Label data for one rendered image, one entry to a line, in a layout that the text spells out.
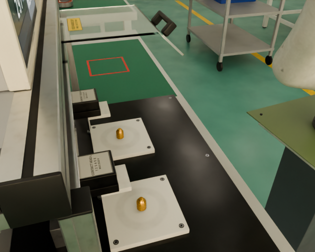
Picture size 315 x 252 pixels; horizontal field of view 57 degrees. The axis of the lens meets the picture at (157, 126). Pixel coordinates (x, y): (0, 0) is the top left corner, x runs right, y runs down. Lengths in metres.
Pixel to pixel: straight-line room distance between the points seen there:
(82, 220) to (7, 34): 0.18
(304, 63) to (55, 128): 0.63
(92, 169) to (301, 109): 0.75
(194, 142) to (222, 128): 1.40
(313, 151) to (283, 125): 0.13
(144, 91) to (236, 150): 1.09
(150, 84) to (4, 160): 0.90
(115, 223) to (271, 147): 1.64
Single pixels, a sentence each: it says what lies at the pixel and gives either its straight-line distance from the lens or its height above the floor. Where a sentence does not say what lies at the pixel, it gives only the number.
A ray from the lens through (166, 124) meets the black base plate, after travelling 0.85.
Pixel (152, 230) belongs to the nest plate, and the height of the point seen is 0.78.
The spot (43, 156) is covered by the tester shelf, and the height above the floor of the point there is 1.12.
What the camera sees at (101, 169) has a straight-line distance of 0.50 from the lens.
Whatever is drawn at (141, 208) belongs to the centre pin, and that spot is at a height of 0.79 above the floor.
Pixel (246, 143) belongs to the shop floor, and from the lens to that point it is 2.09.
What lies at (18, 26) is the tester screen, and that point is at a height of 1.17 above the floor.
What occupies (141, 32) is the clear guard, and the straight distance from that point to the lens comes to 0.64.
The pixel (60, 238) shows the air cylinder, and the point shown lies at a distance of 0.58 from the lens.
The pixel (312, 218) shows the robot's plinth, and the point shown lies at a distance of 1.09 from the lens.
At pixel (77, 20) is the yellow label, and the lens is 0.74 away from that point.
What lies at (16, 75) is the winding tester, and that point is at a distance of 0.33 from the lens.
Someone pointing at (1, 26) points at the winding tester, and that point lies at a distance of 0.31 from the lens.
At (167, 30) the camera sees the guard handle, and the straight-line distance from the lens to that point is 0.72.
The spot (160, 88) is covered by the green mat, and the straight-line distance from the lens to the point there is 1.08.
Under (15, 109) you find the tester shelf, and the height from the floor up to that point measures 1.12.
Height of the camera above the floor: 1.26
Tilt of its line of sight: 36 degrees down
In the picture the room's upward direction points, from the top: straight up
